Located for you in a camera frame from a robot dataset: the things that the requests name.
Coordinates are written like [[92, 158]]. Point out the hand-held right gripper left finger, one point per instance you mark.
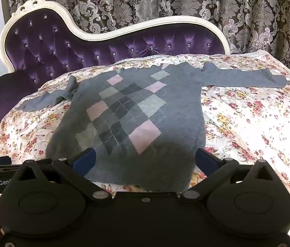
[[85, 160]]

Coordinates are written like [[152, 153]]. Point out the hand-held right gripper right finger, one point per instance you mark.
[[206, 159]]

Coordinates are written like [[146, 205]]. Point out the grey argyle sweater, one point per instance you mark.
[[134, 108]]

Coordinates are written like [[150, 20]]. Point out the floral blanket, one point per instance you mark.
[[250, 121]]

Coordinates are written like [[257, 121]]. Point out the purple tufted headboard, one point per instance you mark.
[[57, 51]]

